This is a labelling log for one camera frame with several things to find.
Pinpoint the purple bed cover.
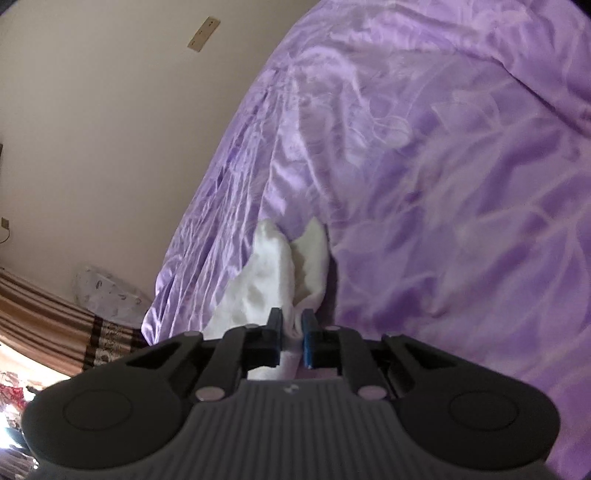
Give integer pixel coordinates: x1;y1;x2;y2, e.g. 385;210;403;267
142;1;590;479

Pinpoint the beige wall switch plate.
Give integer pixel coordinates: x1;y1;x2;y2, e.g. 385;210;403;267
187;17;221;52

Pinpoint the white patterned pillow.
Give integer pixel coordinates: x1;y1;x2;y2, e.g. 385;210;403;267
73;266;151;329

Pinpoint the white printed t-shirt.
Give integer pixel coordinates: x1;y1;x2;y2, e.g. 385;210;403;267
204;218;329;380

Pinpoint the brown striped curtain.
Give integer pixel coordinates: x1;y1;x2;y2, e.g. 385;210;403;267
0;269;147;376

